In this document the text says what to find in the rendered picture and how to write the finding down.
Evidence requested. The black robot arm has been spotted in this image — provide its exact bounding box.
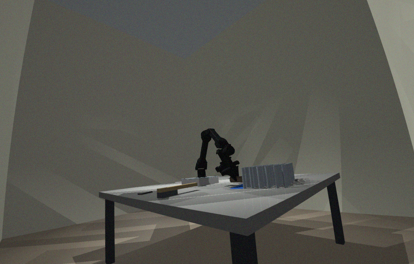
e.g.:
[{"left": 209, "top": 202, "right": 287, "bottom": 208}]
[{"left": 195, "top": 128, "right": 235, "bottom": 177}]

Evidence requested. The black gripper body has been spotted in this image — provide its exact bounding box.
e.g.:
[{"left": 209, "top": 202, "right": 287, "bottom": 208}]
[{"left": 221, "top": 157, "right": 240, "bottom": 176}]

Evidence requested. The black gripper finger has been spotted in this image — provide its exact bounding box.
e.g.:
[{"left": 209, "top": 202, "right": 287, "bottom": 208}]
[
  {"left": 232, "top": 166, "right": 239, "bottom": 176},
  {"left": 227, "top": 170, "right": 237, "bottom": 181}
]

